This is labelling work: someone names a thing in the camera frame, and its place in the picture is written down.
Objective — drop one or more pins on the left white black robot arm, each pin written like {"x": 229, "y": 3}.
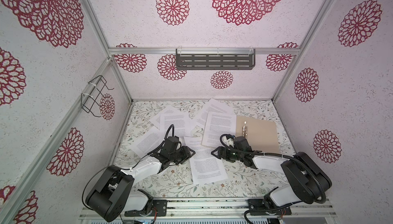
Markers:
{"x": 112, "y": 195}

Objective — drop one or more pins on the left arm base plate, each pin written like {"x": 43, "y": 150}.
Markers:
{"x": 154, "y": 208}

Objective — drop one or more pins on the black wire wall rack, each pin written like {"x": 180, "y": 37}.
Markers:
{"x": 98, "y": 102}

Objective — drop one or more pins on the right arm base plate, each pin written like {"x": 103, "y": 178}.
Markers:
{"x": 261, "y": 206}

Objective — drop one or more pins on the brown cardboard folder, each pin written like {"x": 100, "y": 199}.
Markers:
{"x": 261, "y": 134}

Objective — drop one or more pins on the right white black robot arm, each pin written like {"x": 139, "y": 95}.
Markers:
{"x": 307, "y": 183}

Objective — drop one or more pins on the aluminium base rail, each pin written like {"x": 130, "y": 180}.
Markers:
{"x": 228, "y": 208}

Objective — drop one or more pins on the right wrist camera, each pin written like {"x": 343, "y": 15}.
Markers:
{"x": 238, "y": 143}

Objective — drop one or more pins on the dark grey wall shelf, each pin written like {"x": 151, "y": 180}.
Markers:
{"x": 217, "y": 61}

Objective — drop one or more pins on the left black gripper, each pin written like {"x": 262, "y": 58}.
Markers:
{"x": 186, "y": 153}

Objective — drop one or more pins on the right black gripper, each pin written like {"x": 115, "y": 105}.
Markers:
{"x": 220, "y": 149}

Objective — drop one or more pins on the printed paper sheet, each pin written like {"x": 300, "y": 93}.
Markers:
{"x": 218, "y": 124}
{"x": 211, "y": 106}
{"x": 147, "y": 142}
{"x": 205, "y": 168}
{"x": 181, "y": 123}
{"x": 155, "y": 120}

